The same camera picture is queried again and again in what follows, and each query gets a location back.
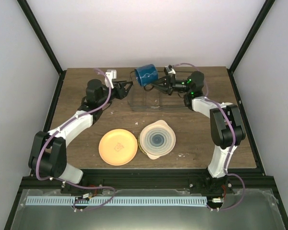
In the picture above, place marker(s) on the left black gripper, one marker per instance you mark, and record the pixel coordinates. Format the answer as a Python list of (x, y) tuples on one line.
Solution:
[(120, 89)]

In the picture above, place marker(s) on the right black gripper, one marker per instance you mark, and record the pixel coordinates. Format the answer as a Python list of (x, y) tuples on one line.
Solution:
[(169, 84)]

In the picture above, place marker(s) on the dark wire dish rack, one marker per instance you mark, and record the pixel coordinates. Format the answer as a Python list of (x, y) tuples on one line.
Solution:
[(154, 100)]

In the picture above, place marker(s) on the blue enamel mug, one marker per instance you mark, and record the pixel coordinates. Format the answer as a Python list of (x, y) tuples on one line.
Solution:
[(145, 75)]

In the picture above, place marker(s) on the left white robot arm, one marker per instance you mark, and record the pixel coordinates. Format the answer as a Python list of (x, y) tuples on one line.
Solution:
[(48, 155)]

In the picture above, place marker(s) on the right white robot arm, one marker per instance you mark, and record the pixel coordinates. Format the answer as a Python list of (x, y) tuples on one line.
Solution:
[(226, 126)]

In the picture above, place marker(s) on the yellow patterned plate underneath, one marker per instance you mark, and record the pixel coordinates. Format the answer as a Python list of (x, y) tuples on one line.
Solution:
[(139, 145)]

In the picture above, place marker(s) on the orange plastic plate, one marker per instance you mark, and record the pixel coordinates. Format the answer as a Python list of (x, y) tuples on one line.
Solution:
[(118, 147)]

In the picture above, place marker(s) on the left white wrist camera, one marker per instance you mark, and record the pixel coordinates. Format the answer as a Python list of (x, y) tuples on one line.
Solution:
[(111, 74)]

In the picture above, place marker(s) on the black aluminium frame rail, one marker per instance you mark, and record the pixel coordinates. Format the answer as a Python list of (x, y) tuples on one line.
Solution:
[(197, 180)]

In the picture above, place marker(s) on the light blue slotted cable duct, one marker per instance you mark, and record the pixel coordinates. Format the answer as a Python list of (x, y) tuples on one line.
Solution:
[(185, 201)]

